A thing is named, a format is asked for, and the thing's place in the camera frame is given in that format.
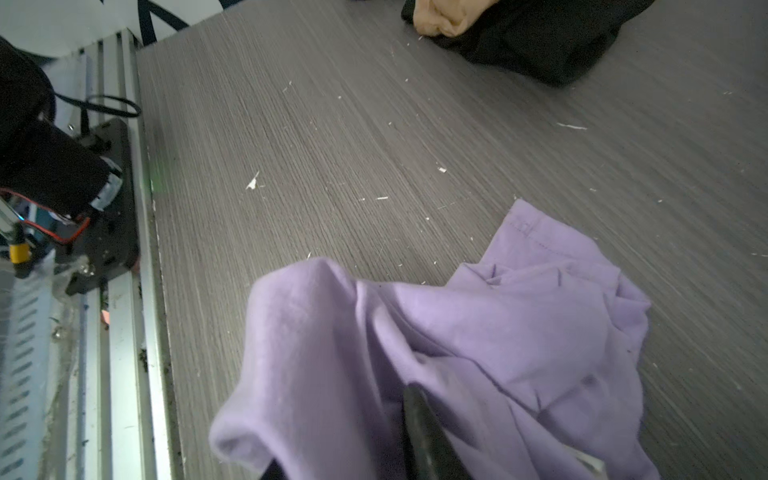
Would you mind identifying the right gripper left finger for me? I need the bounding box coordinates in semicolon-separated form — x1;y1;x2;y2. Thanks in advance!
260;460;287;480

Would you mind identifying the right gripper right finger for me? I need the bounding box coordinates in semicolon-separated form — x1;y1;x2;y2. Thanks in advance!
402;383;471;480

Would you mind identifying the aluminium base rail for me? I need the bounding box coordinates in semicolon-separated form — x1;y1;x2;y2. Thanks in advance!
41;28;181;480

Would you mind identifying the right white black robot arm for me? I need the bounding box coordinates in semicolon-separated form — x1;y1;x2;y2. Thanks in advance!
1;37;472;479

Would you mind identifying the tan cloth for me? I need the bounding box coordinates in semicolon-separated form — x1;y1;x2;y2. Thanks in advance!
412;0;498;37

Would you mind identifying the white slotted cable duct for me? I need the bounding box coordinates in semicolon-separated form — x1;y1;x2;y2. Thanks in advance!
1;256;54;479

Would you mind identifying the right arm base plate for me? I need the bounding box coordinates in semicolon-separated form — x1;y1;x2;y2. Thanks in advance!
55;118;139;296

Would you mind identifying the purple cloth shirt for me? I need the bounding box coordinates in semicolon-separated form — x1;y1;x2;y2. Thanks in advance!
209;200;658;479

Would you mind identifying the black cloth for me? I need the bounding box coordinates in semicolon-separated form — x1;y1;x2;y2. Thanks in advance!
401;0;652;87

